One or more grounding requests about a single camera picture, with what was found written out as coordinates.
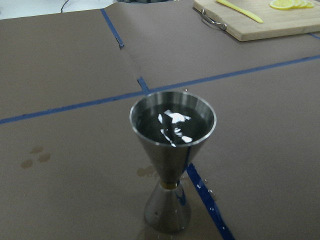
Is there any lemon slice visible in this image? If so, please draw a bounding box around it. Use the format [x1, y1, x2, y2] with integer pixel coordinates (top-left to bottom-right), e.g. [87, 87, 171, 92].
[269, 0, 295, 10]
[305, 0, 315, 8]
[298, 0, 308, 9]
[292, 0, 304, 8]

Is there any yellow plastic knife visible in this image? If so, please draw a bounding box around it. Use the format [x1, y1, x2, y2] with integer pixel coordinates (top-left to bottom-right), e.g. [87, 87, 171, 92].
[216, 0, 264, 24]

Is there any wooden cutting board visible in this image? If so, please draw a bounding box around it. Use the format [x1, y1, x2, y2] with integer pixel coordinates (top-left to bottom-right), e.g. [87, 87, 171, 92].
[193, 0, 320, 42]

